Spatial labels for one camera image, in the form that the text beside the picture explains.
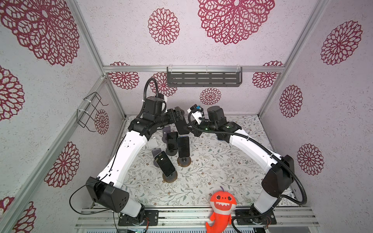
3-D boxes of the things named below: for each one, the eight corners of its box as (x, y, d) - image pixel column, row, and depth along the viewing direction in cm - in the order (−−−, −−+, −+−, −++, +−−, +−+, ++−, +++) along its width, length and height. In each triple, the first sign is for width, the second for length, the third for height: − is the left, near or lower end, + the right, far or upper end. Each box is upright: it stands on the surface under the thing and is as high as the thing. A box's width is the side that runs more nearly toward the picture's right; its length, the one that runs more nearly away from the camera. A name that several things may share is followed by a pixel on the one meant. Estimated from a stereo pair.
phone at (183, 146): (178, 161, 97) (177, 145, 81) (179, 153, 101) (178, 136, 85) (189, 161, 97) (189, 145, 81) (188, 153, 101) (189, 136, 85)
